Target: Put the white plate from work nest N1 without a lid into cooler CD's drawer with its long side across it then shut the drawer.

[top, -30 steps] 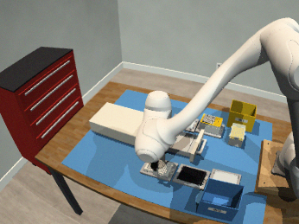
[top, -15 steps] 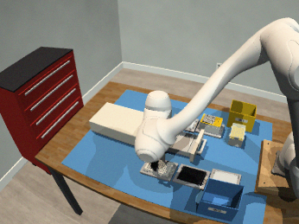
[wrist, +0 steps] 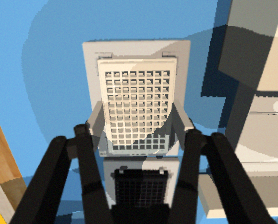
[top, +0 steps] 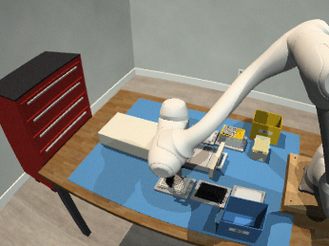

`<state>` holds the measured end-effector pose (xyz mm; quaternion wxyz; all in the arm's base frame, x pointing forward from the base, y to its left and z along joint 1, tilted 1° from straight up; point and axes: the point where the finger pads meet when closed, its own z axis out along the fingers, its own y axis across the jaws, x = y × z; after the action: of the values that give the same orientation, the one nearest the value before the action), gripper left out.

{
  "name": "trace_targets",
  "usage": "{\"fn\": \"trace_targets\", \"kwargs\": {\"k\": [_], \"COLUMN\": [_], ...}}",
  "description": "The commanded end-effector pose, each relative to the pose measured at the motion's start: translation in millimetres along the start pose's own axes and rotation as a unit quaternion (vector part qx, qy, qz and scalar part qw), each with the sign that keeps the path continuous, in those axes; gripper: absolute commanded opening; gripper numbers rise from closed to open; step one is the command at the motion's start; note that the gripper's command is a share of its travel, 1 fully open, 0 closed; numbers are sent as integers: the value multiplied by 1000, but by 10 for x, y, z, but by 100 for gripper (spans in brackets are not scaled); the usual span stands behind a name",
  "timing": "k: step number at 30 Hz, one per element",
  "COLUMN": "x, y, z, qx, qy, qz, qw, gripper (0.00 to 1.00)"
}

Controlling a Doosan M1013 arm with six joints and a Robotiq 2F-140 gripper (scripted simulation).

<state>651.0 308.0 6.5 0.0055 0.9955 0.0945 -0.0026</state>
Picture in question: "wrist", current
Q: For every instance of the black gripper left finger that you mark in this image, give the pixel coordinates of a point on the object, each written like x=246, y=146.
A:
x=40, y=202

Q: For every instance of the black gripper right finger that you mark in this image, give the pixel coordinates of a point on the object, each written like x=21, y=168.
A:
x=240, y=200

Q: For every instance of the blue open-top bin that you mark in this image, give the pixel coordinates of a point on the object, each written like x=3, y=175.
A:
x=69, y=221

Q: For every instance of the white multi-well plate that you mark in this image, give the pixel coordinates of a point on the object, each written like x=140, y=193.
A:
x=137, y=110

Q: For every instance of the black multi-well plate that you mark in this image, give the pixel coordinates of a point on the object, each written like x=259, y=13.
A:
x=140, y=188

